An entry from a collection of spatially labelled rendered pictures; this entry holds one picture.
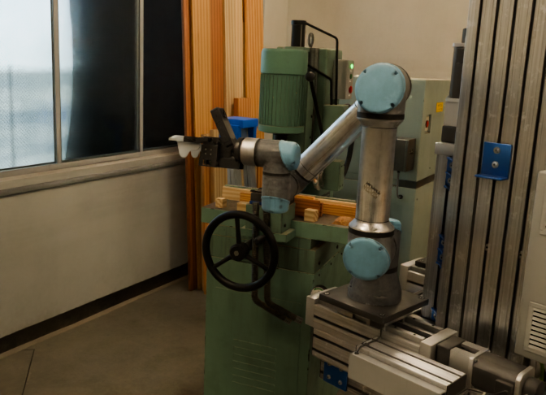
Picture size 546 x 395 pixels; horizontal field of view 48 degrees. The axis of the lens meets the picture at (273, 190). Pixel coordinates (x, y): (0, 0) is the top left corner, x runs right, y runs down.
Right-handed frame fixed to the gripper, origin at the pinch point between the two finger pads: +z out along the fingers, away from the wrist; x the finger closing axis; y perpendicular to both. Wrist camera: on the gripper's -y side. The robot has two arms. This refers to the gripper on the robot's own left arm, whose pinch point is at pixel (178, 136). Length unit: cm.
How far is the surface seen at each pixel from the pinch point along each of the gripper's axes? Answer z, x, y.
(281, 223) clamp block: -17, 48, 27
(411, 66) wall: -23, 299, -65
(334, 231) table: -34, 56, 28
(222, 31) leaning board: 89, 214, -70
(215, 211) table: 13, 58, 27
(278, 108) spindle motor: -8, 60, -14
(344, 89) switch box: -24, 94, -25
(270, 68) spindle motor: -4, 58, -28
